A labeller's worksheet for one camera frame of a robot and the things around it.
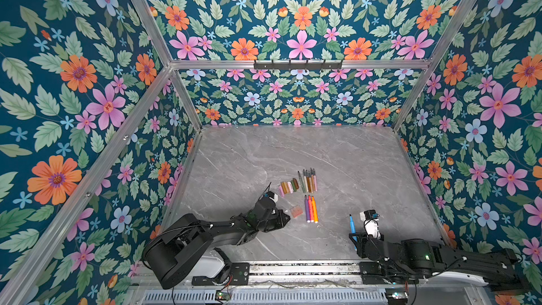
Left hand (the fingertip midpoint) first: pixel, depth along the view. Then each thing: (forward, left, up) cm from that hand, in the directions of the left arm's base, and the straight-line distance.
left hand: (294, 216), depth 83 cm
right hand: (-11, -19, +3) cm, 22 cm away
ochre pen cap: (+15, +3, -4) cm, 16 cm away
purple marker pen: (+5, -6, -4) cm, 9 cm away
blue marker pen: (-8, -20, +7) cm, 23 cm away
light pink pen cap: (+15, 0, -4) cm, 16 cm away
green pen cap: (+14, -2, -4) cm, 15 cm away
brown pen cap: (+15, -3, -4) cm, 16 cm away
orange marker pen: (+4, -9, -4) cm, 10 cm away
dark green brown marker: (+18, -5, -5) cm, 19 cm away
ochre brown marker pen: (+23, -11, -4) cm, 26 cm away
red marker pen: (-1, -8, -4) cm, 9 cm away
